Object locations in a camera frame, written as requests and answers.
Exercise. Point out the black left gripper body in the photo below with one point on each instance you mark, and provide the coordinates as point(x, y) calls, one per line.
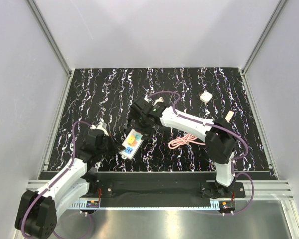
point(108, 147)

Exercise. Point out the left aluminium frame post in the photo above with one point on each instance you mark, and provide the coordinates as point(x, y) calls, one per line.
point(48, 35)

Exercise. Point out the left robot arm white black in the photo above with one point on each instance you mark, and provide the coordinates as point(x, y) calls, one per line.
point(39, 210)

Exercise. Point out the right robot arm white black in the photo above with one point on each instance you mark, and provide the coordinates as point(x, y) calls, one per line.
point(219, 141)

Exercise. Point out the right aluminium frame post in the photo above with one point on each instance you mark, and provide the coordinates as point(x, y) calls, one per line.
point(265, 33)

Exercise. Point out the white square plug adapter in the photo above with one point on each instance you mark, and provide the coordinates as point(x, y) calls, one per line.
point(206, 97)

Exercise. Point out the aluminium frame post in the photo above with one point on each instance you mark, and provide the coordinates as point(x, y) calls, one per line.
point(265, 33)
point(48, 35)

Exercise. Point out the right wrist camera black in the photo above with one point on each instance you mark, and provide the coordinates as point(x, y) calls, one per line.
point(141, 105)

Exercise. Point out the white power strip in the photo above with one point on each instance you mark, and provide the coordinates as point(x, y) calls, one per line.
point(130, 151)

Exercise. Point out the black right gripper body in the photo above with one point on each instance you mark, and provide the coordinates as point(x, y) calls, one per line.
point(140, 125)

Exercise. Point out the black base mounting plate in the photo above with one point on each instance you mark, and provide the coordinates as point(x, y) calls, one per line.
point(160, 190)

